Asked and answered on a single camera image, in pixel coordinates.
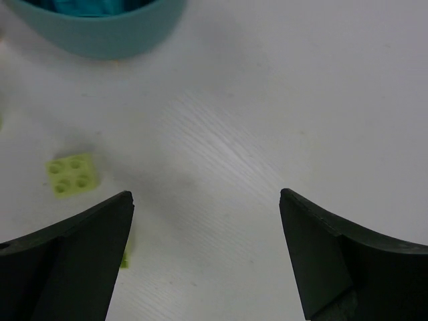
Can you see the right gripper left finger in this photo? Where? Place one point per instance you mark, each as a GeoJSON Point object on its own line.
{"type": "Point", "coordinates": [68, 270]}

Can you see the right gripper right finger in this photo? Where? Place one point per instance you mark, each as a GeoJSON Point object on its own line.
{"type": "Point", "coordinates": [345, 271]}

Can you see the light green small lego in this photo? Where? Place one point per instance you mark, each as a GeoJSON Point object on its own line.
{"type": "Point", "coordinates": [72, 175]}

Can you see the teal divided round container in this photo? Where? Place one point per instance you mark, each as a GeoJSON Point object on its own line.
{"type": "Point", "coordinates": [103, 38]}

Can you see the light green square lego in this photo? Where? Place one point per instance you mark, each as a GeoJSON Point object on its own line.
{"type": "Point", "coordinates": [124, 264]}

